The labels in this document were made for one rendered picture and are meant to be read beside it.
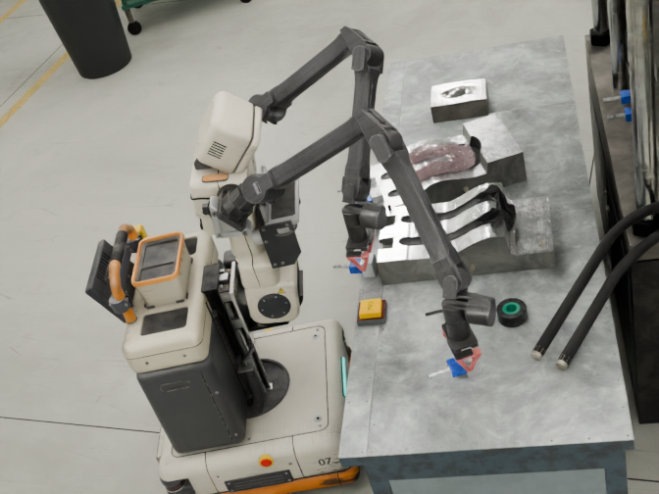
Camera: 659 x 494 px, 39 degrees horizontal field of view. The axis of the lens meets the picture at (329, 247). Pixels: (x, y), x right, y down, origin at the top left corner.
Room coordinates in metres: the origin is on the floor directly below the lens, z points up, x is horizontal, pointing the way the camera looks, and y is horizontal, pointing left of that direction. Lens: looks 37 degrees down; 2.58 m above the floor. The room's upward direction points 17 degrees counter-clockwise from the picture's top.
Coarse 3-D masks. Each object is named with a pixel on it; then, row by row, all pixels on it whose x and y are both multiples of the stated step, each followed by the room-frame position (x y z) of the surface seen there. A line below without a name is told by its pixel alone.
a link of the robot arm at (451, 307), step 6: (444, 300) 1.70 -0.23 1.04; (450, 300) 1.69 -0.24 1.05; (456, 300) 1.68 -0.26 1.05; (462, 300) 1.68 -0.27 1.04; (444, 306) 1.68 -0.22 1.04; (450, 306) 1.67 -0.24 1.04; (456, 306) 1.67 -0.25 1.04; (462, 306) 1.66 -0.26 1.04; (444, 312) 1.67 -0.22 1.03; (450, 312) 1.66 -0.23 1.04; (456, 312) 1.66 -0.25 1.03; (462, 312) 1.66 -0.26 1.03; (444, 318) 1.68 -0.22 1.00; (450, 318) 1.66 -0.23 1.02; (456, 318) 1.66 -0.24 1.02; (462, 318) 1.66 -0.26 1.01
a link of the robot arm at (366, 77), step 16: (352, 64) 2.36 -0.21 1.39; (368, 80) 2.33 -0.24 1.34; (368, 96) 2.31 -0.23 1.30; (352, 112) 2.32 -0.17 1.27; (368, 144) 2.26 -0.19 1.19; (352, 160) 2.25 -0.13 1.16; (368, 160) 2.25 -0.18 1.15; (352, 176) 2.22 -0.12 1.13; (368, 176) 2.23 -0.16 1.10; (368, 192) 2.22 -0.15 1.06
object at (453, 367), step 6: (468, 348) 1.71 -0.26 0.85; (450, 360) 1.70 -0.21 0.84; (468, 360) 1.67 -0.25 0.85; (450, 366) 1.68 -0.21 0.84; (456, 366) 1.67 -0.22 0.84; (468, 366) 1.66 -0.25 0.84; (480, 366) 1.66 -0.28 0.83; (432, 372) 1.68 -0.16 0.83; (438, 372) 1.68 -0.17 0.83; (444, 372) 1.68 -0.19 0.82; (450, 372) 1.68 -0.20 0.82; (456, 372) 1.66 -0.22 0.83; (462, 372) 1.66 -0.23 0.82; (468, 372) 1.66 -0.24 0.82; (474, 372) 1.66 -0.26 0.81; (480, 372) 1.66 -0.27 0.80
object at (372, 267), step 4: (372, 256) 2.19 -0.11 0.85; (356, 260) 2.21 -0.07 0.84; (360, 260) 2.20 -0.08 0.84; (364, 260) 2.18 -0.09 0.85; (372, 260) 2.17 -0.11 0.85; (376, 260) 2.20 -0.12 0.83; (348, 264) 2.21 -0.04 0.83; (352, 264) 2.20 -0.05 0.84; (360, 264) 2.17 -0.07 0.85; (368, 264) 2.16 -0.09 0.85; (372, 264) 2.16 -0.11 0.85; (376, 264) 2.19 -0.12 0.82; (336, 268) 2.22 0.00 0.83; (340, 268) 2.22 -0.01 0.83; (344, 268) 2.21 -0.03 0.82; (348, 268) 2.21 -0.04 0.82; (352, 268) 2.18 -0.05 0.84; (356, 268) 2.18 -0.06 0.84; (368, 268) 2.16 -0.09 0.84; (372, 268) 2.16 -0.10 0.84; (376, 268) 2.18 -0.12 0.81; (352, 272) 2.19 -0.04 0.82; (356, 272) 2.18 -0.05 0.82; (360, 272) 2.18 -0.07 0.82; (364, 272) 2.17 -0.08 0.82; (368, 272) 2.16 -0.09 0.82; (372, 272) 2.16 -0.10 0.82; (376, 272) 2.17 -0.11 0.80; (364, 276) 2.17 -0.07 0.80; (368, 276) 2.17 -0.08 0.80; (372, 276) 2.16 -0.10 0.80
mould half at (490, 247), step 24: (504, 192) 2.24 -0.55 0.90; (456, 216) 2.20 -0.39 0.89; (480, 216) 2.13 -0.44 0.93; (528, 216) 2.15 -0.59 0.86; (456, 240) 2.09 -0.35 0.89; (480, 240) 2.02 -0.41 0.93; (504, 240) 2.00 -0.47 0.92; (528, 240) 2.04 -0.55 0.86; (384, 264) 2.10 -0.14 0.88; (408, 264) 2.08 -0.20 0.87; (480, 264) 2.02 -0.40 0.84; (504, 264) 2.00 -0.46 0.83; (528, 264) 1.99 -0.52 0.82; (552, 264) 1.97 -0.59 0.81
